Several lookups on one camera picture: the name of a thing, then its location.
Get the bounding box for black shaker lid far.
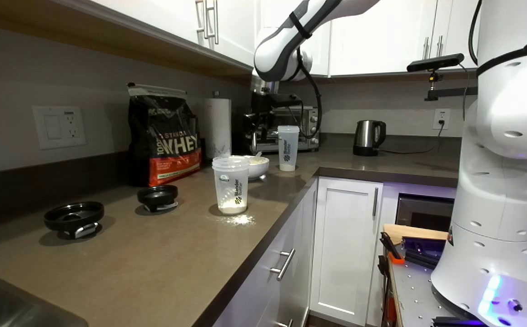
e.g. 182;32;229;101
44;201;104;239

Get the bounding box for clear shaker cup right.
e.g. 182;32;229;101
278;125;300;170

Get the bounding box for white wall outlet plate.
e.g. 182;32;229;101
33;105;86;148

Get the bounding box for spilled white powder pile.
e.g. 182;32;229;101
226;212;255;226

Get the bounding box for silver toaster oven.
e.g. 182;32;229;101
247;105;320;152

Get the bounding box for white bowl with powder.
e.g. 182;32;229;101
246;154;269;179

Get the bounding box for steel kitchen sink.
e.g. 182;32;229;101
0;279;89;327

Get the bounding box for white paper towel roll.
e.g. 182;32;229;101
206;96;233;157

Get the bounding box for clear shaker cup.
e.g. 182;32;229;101
213;156;249;214
278;125;300;170

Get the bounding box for black camera on stand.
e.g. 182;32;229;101
407;52;464;101

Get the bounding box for steel electric kettle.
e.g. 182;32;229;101
353;119;387;156

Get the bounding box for black shaker lid near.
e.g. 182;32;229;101
138;185;178;212

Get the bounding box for clear shaker cup left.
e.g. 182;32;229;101
213;156;249;214

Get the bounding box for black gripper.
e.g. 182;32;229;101
242;92;304;152

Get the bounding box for black shaker lid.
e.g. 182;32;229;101
138;185;178;212
44;201;104;239

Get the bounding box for black whey protein bag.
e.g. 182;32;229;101
128;81;202;186

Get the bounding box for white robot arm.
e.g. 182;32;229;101
431;0;527;327

